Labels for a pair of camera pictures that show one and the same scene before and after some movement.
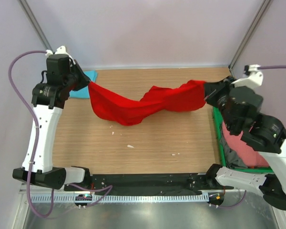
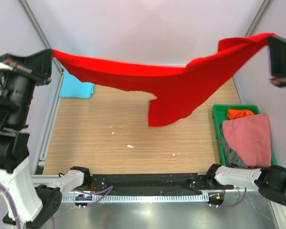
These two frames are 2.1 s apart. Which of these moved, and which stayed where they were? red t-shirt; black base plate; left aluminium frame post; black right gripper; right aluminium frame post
Moved: red t-shirt; black right gripper
Stayed: black base plate; left aluminium frame post; right aluminium frame post
